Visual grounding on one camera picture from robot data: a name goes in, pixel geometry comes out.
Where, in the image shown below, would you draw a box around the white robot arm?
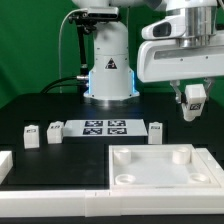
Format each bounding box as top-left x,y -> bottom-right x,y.
72,0 -> 224,102

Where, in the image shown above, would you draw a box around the black camera on stand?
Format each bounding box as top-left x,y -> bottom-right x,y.
68,7 -> 120,92

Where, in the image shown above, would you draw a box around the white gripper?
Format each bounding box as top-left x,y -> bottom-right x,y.
137,14 -> 224,104

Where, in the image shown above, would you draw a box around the white U-shaped fence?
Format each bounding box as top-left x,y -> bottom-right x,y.
0,148 -> 224,218

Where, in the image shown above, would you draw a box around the white sheet with markers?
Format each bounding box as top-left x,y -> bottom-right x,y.
63,119 -> 147,137

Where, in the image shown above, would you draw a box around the white square tabletop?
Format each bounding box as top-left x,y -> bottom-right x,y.
109,145 -> 217,189

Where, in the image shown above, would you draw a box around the grey cable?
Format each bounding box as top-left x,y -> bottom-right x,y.
58,8 -> 84,94

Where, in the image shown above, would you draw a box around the black cables at base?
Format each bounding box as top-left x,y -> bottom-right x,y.
40,75 -> 90,94

